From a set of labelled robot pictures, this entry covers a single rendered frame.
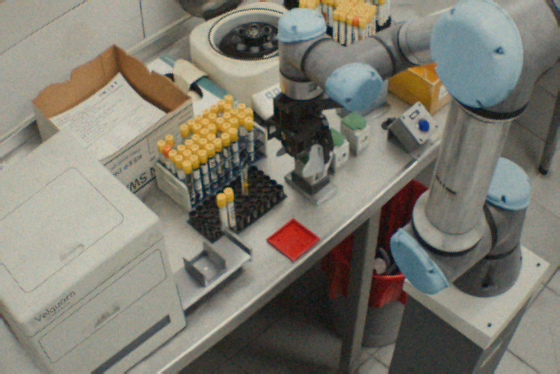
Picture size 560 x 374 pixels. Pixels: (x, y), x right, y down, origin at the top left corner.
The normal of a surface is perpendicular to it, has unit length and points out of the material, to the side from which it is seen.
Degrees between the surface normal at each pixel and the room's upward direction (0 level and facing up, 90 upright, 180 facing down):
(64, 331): 90
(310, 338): 0
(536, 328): 0
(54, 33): 90
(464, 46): 83
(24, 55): 90
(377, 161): 0
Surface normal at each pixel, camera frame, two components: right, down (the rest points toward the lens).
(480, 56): -0.80, 0.38
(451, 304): -0.08, -0.70
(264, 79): 0.58, 0.60
